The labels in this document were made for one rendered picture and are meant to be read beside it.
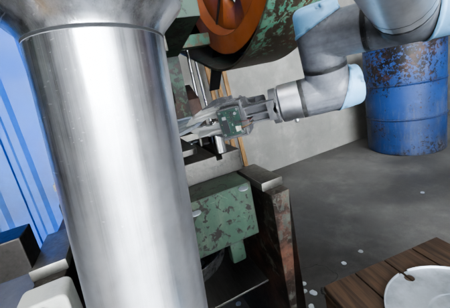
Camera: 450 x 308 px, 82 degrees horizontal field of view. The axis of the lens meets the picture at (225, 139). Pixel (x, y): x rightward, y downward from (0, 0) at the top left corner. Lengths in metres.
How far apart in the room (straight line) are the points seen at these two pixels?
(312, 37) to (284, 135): 1.98
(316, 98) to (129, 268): 0.41
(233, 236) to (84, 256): 0.53
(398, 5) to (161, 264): 0.31
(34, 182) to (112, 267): 1.83
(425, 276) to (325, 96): 0.53
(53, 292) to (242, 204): 0.40
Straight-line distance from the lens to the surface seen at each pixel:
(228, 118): 0.50
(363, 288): 0.79
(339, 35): 0.46
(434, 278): 0.85
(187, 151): 0.51
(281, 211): 0.65
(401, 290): 0.81
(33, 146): 1.98
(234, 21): 0.92
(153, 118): 0.16
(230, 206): 0.65
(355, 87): 0.50
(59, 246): 0.65
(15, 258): 0.62
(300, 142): 2.53
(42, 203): 2.04
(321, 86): 0.49
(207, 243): 0.67
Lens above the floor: 0.90
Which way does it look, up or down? 13 degrees down
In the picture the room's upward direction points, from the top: 11 degrees counter-clockwise
